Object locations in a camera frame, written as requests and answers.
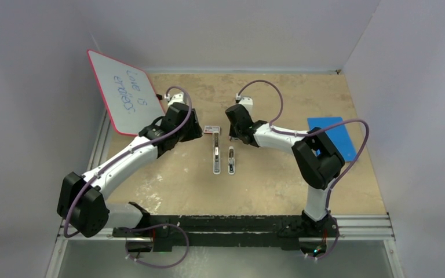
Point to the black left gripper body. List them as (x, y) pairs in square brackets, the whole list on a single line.
[(190, 132)]

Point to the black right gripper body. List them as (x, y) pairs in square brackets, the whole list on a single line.
[(234, 132)]

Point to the white stapler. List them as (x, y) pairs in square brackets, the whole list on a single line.
[(216, 153)]

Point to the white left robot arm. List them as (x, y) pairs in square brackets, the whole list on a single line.
[(82, 198)]

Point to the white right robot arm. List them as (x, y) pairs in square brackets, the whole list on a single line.
[(318, 160)]

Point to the red framed whiteboard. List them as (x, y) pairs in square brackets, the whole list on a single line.
[(128, 94)]

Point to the blue notebook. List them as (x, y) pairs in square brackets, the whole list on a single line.
[(338, 135)]

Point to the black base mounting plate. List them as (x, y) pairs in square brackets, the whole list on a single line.
[(287, 232)]

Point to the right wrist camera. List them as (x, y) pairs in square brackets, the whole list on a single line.
[(246, 102)]

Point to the aluminium frame rail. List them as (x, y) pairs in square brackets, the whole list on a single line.
[(351, 227)]

